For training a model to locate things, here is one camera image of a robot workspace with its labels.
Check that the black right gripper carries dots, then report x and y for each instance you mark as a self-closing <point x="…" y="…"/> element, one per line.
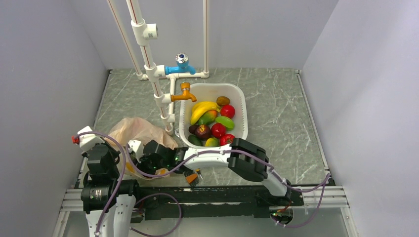
<point x="142" y="166"/>

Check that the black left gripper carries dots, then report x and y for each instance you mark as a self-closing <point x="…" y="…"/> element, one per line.
<point x="114" y="152"/>

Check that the peach plastic bag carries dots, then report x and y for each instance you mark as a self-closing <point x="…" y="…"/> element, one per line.
<point x="141" y="130"/>

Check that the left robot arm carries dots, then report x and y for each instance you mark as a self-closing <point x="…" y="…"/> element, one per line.
<point x="108" y="201"/>

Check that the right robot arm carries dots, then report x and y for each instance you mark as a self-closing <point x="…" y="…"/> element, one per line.
<point x="245" y="159"/>

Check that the dark green fake avocado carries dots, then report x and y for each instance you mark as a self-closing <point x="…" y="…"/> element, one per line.
<point x="195" y="140"/>

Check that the dark purple fake mangosteen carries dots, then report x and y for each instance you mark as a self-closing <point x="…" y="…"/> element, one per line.
<point x="203" y="132"/>

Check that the green orange fake mango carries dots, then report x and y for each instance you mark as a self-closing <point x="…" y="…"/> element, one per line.
<point x="208" y="117"/>

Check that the yellow fake banana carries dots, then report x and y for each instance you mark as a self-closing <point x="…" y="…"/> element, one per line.
<point x="200" y="108"/>

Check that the red fake tomato centre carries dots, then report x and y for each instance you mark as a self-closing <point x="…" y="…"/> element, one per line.
<point x="218" y="130"/>

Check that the red fake tomato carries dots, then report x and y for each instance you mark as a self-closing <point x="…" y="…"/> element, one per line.
<point x="218" y="130"/>
<point x="226" y="139"/>

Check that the red fake tomato front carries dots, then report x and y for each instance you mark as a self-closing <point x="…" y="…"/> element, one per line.
<point x="226" y="139"/>

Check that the green fake lime slice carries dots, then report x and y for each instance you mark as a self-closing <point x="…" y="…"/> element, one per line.
<point x="225" y="121"/>

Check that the red fake apple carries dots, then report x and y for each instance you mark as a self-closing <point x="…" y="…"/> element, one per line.
<point x="228" y="111"/>

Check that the brown fake kiwi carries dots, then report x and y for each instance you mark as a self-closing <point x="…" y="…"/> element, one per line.
<point x="222" y="101"/>

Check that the orange black brush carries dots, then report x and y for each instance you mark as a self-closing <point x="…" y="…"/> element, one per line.
<point x="193" y="177"/>

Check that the yellow green small mango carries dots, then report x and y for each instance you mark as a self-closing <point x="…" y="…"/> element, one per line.
<point x="212" y="142"/>

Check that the orange faucet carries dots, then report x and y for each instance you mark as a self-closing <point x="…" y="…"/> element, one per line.
<point x="185" y="93"/>

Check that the white plastic basin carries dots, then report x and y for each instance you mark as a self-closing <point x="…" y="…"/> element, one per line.
<point x="210" y="92"/>

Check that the blue faucet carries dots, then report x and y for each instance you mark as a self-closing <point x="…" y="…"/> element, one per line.
<point x="183" y="66"/>

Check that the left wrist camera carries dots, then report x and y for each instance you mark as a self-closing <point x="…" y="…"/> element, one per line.
<point x="85" y="140"/>

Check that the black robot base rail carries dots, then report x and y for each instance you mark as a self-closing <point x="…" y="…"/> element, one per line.
<point x="256" y="201"/>

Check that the white PVC pipe frame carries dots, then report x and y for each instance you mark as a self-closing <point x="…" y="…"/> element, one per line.
<point x="163" y="85"/>

